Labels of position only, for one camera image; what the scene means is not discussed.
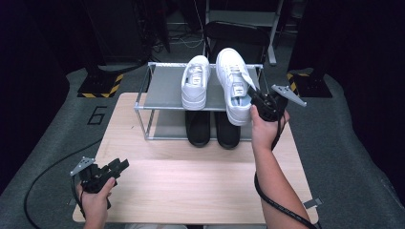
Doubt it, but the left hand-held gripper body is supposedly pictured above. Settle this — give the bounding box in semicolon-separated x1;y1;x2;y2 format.
70;156;117;195

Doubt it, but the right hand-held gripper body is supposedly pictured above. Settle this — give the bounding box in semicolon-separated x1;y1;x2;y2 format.
250;84;308;123

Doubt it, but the white sneaker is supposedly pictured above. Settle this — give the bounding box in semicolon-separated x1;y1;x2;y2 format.
215;47;258;127
181;54;211;112

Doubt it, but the black flip-flop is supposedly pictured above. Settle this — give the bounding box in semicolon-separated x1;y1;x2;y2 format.
184;110;211;148
214;111;242;150

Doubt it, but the metal shoe rack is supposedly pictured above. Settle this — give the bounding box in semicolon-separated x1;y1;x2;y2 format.
134;61;275;142

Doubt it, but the person's left hand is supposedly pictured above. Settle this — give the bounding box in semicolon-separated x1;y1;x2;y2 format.
75;177;117;221

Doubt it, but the person's right hand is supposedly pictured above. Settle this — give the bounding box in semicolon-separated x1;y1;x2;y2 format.
249;104;291;153

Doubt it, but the striped black stand base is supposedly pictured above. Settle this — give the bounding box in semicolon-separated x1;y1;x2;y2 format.
76;65;124;99
286;70;333;98

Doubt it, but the black chair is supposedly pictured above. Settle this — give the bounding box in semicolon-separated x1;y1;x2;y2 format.
202;20;271;65

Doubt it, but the white metal desk frame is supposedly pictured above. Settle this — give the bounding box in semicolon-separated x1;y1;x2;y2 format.
201;0;285;67

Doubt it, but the white floor cable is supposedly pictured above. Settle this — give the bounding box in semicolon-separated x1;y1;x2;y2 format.
171;30;204;50

